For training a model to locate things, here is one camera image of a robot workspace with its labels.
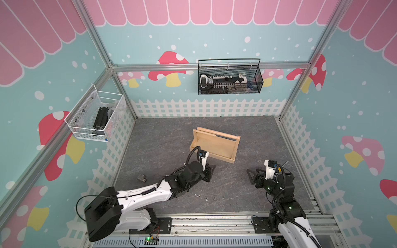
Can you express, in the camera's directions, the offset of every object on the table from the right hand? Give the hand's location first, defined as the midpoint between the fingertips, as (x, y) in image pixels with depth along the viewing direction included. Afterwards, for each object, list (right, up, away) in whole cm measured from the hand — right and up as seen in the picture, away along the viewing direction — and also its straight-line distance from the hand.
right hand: (251, 169), depth 81 cm
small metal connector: (-61, -6, +9) cm, 62 cm away
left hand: (-21, +1, -1) cm, 21 cm away
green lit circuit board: (-51, -32, -8) cm, 61 cm away
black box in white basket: (-72, +25, -10) cm, 77 cm away
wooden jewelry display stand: (-13, +11, +20) cm, 26 cm away
